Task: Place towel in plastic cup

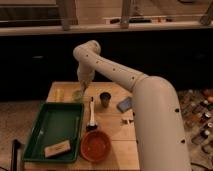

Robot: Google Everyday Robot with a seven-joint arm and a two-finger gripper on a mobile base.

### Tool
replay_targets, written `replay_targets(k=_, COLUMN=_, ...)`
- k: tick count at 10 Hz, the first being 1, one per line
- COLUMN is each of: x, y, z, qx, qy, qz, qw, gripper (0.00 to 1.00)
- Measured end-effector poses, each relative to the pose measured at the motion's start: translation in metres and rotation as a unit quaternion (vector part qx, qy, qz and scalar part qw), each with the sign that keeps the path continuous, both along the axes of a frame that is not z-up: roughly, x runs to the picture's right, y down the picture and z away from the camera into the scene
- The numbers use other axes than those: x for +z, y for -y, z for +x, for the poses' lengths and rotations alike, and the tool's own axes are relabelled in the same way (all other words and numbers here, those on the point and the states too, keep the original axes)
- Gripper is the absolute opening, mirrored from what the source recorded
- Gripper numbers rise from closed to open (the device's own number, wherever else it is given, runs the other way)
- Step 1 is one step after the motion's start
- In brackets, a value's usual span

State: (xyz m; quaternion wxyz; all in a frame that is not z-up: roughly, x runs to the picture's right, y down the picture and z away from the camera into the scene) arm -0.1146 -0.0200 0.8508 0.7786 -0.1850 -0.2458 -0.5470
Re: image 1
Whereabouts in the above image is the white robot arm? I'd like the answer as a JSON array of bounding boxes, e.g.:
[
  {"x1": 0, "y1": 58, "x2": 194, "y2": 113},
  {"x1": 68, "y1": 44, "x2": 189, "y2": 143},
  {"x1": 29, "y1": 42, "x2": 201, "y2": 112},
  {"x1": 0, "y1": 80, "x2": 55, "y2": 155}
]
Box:
[{"x1": 73, "y1": 40, "x2": 191, "y2": 171}]

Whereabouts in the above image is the wooden block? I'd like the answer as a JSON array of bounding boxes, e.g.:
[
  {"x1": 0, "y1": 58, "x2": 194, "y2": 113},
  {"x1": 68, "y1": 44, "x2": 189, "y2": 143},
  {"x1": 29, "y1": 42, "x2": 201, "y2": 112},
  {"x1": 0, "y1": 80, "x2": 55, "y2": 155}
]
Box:
[{"x1": 44, "y1": 140, "x2": 71, "y2": 158}]

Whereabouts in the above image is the orange bowl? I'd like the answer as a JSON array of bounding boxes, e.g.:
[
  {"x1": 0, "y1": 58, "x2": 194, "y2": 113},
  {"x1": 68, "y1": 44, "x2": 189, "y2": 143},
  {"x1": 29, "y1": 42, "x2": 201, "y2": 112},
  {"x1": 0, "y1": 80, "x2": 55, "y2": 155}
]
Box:
[{"x1": 80, "y1": 130, "x2": 111, "y2": 163}]

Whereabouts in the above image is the blue grey sponge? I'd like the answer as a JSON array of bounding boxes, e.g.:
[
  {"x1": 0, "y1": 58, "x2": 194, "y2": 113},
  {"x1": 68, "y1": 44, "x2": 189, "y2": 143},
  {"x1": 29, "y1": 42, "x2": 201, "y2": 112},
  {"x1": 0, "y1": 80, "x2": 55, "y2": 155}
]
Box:
[{"x1": 117, "y1": 97, "x2": 132, "y2": 113}]

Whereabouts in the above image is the green plastic tray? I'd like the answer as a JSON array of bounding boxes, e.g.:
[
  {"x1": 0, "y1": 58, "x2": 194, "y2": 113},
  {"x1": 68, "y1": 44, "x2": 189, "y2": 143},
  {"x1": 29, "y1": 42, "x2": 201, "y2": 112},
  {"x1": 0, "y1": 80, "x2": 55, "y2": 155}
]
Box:
[{"x1": 22, "y1": 102, "x2": 84, "y2": 163}]

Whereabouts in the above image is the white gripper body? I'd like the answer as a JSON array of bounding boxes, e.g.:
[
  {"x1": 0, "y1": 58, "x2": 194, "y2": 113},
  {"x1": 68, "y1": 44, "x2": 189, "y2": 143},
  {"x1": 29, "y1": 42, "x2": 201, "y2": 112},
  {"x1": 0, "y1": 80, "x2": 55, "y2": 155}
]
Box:
[{"x1": 77, "y1": 65, "x2": 95, "y2": 90}]

